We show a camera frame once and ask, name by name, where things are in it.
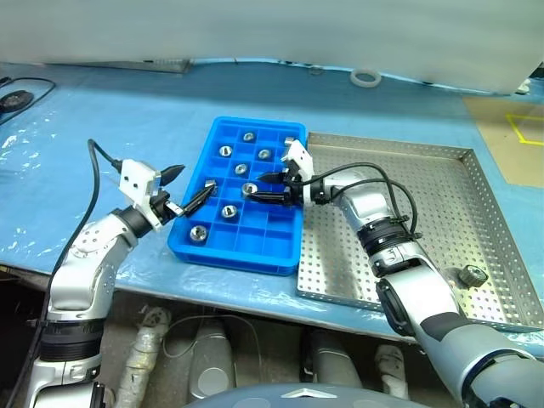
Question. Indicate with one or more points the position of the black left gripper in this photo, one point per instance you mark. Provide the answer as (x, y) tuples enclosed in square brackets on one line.
[(163, 208)]

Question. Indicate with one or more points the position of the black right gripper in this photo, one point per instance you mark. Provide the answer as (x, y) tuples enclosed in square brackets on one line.
[(294, 189)]

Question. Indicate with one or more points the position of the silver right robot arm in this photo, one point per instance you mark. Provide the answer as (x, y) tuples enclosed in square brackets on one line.
[(425, 297)]

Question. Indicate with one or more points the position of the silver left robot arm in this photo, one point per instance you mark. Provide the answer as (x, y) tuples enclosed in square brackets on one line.
[(81, 272)]

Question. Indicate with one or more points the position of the blue compartment tray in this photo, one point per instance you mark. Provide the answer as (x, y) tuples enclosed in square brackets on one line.
[(251, 244)]

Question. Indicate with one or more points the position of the blue plastic table cover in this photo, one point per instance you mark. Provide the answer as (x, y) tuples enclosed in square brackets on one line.
[(106, 127)]

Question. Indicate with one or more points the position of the grey metal bar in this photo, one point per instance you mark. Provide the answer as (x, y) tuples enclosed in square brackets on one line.
[(127, 66)]

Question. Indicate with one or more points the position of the white tape roll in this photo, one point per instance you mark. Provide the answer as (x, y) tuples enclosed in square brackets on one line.
[(355, 81)]

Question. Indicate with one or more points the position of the perforated metal tray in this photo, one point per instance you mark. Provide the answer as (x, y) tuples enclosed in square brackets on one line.
[(446, 187)]

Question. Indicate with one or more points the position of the grey rounded cylinder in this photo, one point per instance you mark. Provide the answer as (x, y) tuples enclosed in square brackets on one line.
[(329, 359), (210, 365)]

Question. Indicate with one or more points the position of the black round disc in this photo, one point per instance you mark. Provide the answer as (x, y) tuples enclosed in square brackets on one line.
[(15, 101)]

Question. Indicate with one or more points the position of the grey robot torso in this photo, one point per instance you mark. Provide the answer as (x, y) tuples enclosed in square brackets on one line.
[(297, 397)]

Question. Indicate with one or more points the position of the brown cardboard sheet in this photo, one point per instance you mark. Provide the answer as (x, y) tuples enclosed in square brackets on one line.
[(501, 153)]

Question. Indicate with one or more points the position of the small white item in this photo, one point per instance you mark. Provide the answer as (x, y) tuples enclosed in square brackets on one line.
[(523, 86)]

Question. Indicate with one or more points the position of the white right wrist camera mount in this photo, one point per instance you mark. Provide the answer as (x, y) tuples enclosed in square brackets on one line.
[(301, 155)]

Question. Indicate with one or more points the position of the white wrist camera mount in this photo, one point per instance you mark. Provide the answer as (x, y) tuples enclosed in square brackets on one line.
[(301, 155), (136, 178)]

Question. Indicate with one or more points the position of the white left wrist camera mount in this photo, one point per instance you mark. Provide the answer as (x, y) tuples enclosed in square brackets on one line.
[(136, 178)]

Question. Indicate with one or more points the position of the white wrapped post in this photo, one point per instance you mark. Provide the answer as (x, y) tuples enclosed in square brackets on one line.
[(142, 353), (393, 370)]

